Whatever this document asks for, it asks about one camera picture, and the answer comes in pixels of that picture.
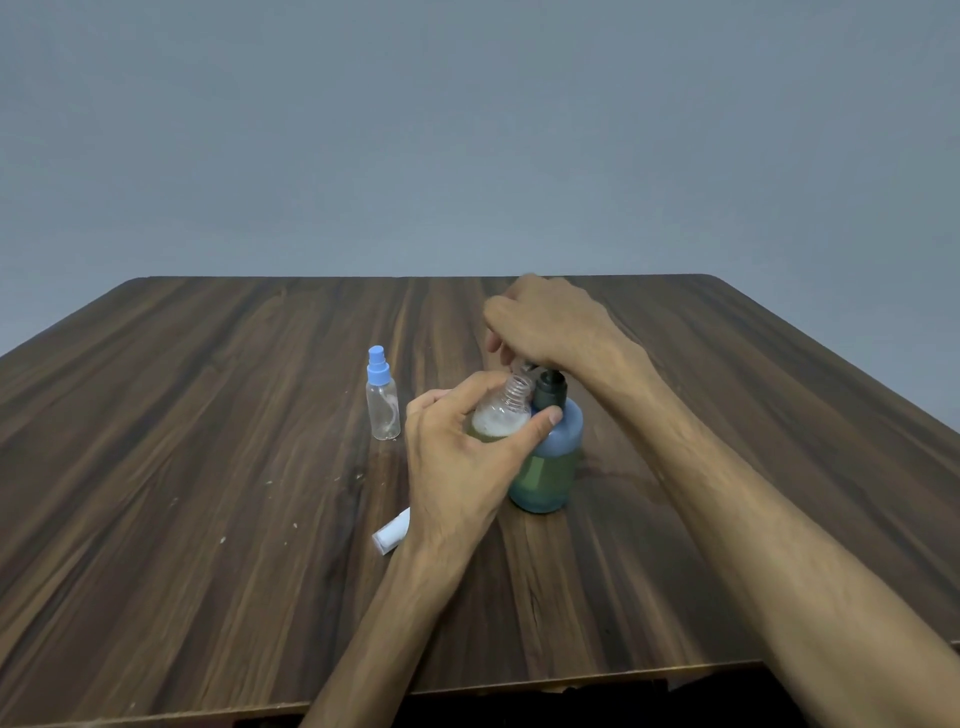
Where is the person's right hand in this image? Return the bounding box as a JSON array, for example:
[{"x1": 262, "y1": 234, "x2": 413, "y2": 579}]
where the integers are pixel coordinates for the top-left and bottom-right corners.
[{"x1": 482, "y1": 272, "x2": 661, "y2": 399}]

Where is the person's right forearm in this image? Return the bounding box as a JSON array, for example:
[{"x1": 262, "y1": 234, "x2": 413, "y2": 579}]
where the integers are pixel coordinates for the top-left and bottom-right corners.
[{"x1": 592, "y1": 359, "x2": 960, "y2": 728}]

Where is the white spray cap with tube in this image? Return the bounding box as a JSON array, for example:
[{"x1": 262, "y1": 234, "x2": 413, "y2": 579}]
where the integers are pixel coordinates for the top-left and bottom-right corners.
[{"x1": 371, "y1": 507, "x2": 412, "y2": 557}]

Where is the person's left hand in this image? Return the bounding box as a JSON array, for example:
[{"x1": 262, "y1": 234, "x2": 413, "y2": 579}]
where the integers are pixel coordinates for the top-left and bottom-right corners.
[{"x1": 404, "y1": 369, "x2": 565, "y2": 556}]

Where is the clear small bottle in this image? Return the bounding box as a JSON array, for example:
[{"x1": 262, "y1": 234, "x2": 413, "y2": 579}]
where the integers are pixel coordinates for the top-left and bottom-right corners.
[{"x1": 468, "y1": 373, "x2": 538, "y2": 444}]

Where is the blue-capped small spray bottle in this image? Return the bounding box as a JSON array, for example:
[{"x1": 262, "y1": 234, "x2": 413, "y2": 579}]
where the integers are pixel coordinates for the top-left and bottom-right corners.
[{"x1": 365, "y1": 345, "x2": 403, "y2": 442}]

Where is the person's left forearm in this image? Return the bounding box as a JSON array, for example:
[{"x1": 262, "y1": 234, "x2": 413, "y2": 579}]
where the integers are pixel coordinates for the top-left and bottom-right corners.
[{"x1": 299, "y1": 524, "x2": 478, "y2": 728}]

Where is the blue green pump bottle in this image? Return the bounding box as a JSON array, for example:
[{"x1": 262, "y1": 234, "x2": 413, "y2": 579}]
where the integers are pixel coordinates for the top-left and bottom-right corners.
[{"x1": 508, "y1": 361, "x2": 586, "y2": 516}]

